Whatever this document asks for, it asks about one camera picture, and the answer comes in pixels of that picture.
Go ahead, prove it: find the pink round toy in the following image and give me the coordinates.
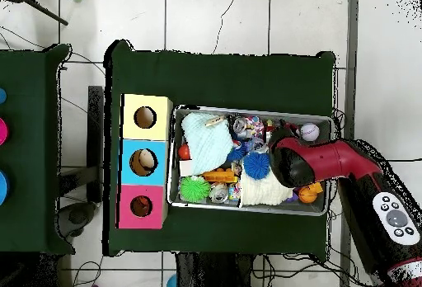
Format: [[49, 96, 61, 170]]
[[0, 117, 9, 146]]

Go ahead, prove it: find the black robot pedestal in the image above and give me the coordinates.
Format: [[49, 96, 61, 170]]
[[175, 252, 255, 287]]

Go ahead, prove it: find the small orange basketball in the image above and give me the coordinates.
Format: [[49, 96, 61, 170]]
[[297, 186, 318, 205]]

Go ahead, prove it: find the orange striped tiger plush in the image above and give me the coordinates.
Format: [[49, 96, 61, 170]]
[[131, 195, 152, 209]]

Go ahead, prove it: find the white baseball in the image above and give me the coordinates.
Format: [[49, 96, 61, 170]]
[[299, 122, 321, 142]]

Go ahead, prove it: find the wooden box with three holes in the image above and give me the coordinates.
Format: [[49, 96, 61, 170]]
[[115, 93, 174, 230]]

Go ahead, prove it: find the green spiky ball with eyes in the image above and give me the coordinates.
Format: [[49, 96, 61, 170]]
[[179, 175, 212, 203]]

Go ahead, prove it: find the clear mesh bin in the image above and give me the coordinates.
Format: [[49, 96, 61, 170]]
[[166, 104, 335, 217]]

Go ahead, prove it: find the mint knitted cloth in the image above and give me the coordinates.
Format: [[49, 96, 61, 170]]
[[181, 112, 235, 176]]

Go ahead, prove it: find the large blue spiky ball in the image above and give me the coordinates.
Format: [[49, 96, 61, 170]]
[[242, 151, 272, 181]]

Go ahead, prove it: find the large blue round toy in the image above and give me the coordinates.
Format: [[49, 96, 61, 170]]
[[0, 169, 10, 205]]

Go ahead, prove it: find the dark green table cloth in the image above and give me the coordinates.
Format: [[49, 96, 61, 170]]
[[0, 43, 76, 256], [103, 40, 337, 257]]

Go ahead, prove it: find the cream knitted cloth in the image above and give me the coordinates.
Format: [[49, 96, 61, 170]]
[[239, 167, 294, 207]]

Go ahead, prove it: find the black rod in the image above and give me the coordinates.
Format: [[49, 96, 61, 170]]
[[19, 0, 69, 26]]

